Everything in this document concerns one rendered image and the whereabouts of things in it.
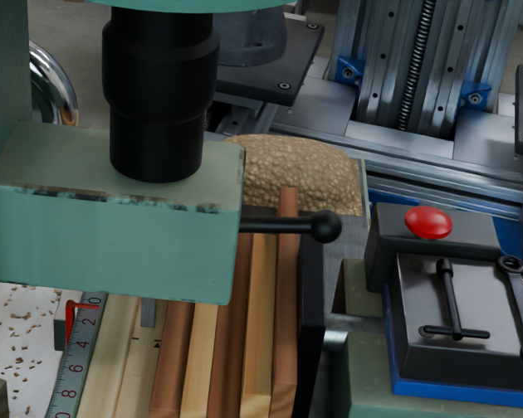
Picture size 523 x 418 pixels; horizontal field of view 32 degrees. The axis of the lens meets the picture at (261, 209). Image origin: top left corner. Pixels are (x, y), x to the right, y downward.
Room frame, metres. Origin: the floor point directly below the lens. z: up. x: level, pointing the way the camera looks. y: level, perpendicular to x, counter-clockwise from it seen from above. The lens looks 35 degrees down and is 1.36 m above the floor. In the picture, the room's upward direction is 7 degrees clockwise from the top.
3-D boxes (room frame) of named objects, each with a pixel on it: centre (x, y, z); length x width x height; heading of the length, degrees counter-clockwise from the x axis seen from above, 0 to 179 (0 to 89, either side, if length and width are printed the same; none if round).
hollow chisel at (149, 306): (0.43, 0.06, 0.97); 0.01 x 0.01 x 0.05; 2
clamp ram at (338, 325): (0.45, -0.07, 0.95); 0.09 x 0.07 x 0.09; 2
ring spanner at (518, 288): (0.43, -0.16, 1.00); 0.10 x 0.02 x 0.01; 2
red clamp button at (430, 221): (0.48, -0.11, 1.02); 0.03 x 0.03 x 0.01
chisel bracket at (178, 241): (0.43, 0.08, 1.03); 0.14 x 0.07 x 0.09; 92
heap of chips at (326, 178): (0.69, -0.02, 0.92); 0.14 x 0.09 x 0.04; 92
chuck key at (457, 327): (0.43, -0.12, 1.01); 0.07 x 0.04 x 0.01; 2
